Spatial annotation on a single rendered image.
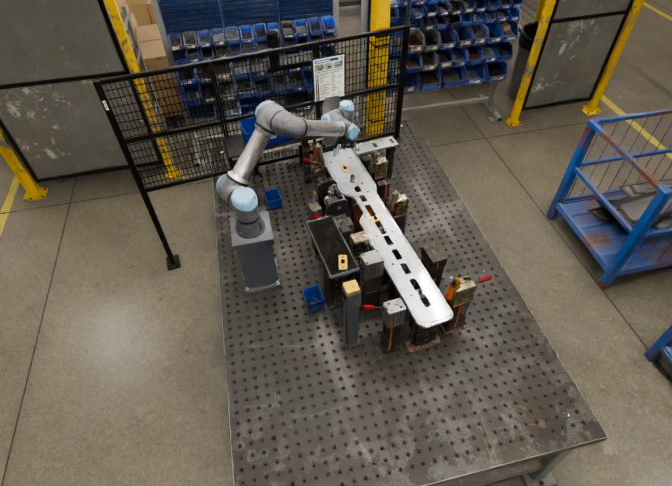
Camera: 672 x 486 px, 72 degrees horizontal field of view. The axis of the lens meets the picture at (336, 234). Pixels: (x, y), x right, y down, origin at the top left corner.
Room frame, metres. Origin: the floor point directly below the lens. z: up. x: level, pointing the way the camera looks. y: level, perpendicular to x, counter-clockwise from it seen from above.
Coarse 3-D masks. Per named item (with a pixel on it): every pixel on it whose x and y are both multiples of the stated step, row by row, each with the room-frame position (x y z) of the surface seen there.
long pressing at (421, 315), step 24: (336, 168) 2.23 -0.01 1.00; (360, 168) 2.23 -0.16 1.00; (360, 192) 2.01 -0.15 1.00; (384, 216) 1.81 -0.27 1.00; (384, 240) 1.63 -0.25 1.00; (384, 264) 1.46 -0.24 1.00; (408, 264) 1.46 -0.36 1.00; (408, 288) 1.32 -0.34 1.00; (432, 288) 1.31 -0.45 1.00; (432, 312) 1.18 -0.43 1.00
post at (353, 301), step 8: (344, 288) 1.22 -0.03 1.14; (352, 296) 1.18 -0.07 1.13; (360, 296) 1.19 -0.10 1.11; (344, 304) 1.20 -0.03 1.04; (352, 304) 1.18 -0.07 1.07; (360, 304) 1.20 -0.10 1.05; (344, 312) 1.22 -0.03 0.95; (352, 312) 1.19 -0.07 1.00; (344, 320) 1.22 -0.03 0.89; (352, 320) 1.19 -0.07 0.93; (344, 328) 1.22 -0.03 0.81; (352, 328) 1.19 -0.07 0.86; (344, 336) 1.22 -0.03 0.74; (352, 336) 1.19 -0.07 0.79; (352, 344) 1.19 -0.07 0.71
